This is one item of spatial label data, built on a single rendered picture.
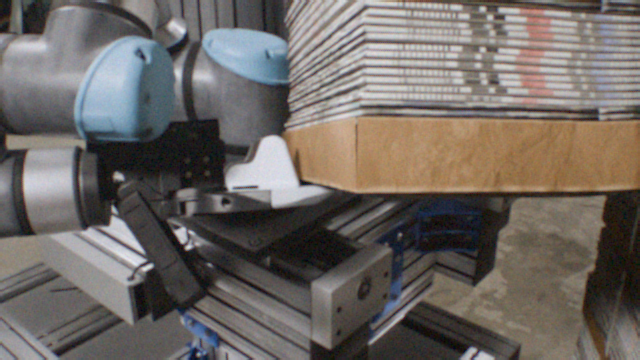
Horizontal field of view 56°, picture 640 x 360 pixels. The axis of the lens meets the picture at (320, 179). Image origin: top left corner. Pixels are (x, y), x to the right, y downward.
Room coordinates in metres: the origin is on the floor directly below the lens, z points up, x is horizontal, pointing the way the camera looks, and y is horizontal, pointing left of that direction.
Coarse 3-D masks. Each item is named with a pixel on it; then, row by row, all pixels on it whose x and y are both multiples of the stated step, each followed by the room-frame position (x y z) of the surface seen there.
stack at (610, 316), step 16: (624, 208) 1.00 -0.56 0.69; (624, 224) 0.99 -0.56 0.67; (608, 240) 1.05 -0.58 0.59; (608, 256) 1.03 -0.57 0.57; (592, 272) 1.10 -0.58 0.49; (608, 272) 1.02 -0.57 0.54; (624, 272) 0.93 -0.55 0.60; (592, 288) 1.07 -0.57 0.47; (608, 288) 1.00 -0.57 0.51; (624, 288) 0.93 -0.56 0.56; (592, 304) 1.05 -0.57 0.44; (608, 304) 0.98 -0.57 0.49; (624, 304) 0.91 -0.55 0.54; (608, 320) 0.96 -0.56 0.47; (624, 320) 0.90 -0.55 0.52; (608, 336) 0.94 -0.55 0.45; (624, 336) 0.88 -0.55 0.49; (576, 352) 1.10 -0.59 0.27; (592, 352) 1.01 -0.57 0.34; (624, 352) 0.85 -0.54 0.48
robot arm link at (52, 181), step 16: (32, 160) 0.45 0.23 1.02; (48, 160) 0.45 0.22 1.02; (64, 160) 0.46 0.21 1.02; (80, 160) 0.46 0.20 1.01; (32, 176) 0.44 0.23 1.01; (48, 176) 0.44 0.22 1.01; (64, 176) 0.44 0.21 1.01; (80, 176) 0.45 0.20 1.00; (32, 192) 0.43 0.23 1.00; (48, 192) 0.44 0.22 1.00; (64, 192) 0.44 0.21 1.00; (80, 192) 0.45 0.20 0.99; (32, 208) 0.43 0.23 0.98; (48, 208) 0.43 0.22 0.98; (64, 208) 0.44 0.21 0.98; (80, 208) 0.44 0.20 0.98; (32, 224) 0.43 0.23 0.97; (48, 224) 0.44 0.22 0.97; (64, 224) 0.44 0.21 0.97; (80, 224) 0.44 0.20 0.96
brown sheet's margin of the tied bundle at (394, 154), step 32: (320, 128) 0.41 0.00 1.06; (352, 128) 0.33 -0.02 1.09; (384, 128) 0.33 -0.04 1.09; (416, 128) 0.33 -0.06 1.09; (448, 128) 0.33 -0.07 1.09; (480, 128) 0.34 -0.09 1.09; (512, 128) 0.34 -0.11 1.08; (544, 128) 0.35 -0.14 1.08; (576, 128) 0.35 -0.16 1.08; (320, 160) 0.40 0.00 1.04; (352, 160) 0.32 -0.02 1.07; (384, 160) 0.32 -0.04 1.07; (416, 160) 0.32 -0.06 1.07; (448, 160) 0.33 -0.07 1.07; (480, 160) 0.33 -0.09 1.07; (512, 160) 0.34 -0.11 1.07; (544, 160) 0.34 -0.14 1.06; (576, 160) 0.35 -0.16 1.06
